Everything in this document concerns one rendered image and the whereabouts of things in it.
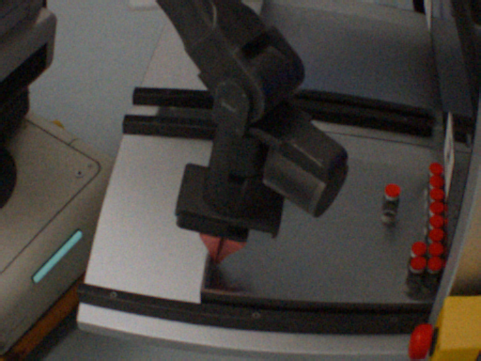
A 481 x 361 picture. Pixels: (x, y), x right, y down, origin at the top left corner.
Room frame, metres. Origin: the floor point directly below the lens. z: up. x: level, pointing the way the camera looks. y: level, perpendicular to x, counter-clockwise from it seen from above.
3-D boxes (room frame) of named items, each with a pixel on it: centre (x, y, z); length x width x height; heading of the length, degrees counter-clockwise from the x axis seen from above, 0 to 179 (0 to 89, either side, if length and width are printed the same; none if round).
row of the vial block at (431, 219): (0.77, -0.23, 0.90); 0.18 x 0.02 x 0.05; 173
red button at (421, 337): (0.52, -0.19, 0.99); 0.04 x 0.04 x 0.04; 83
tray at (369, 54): (1.12, -0.18, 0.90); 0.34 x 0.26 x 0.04; 83
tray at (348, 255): (0.78, -0.14, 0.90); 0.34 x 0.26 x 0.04; 83
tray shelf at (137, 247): (0.95, -0.09, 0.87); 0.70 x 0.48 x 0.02; 173
